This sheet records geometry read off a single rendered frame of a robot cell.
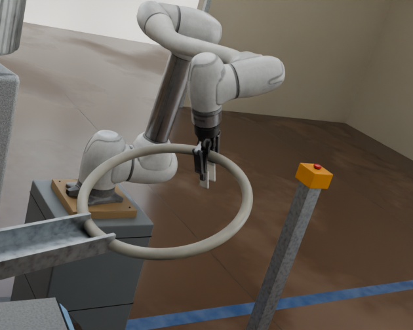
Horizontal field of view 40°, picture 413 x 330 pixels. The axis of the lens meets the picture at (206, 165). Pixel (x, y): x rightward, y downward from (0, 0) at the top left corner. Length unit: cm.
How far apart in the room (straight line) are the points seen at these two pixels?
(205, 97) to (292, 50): 637
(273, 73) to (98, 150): 89
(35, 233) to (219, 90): 62
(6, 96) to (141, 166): 132
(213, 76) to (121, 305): 130
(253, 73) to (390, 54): 722
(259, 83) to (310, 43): 649
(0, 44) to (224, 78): 73
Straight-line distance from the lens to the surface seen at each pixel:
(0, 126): 107
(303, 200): 274
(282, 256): 287
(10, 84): 105
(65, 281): 235
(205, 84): 156
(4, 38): 103
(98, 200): 232
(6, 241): 143
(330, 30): 827
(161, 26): 195
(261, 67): 163
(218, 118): 165
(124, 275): 244
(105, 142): 226
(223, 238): 145
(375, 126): 879
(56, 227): 148
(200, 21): 211
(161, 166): 234
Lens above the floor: 188
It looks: 20 degrees down
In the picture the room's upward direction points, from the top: 17 degrees clockwise
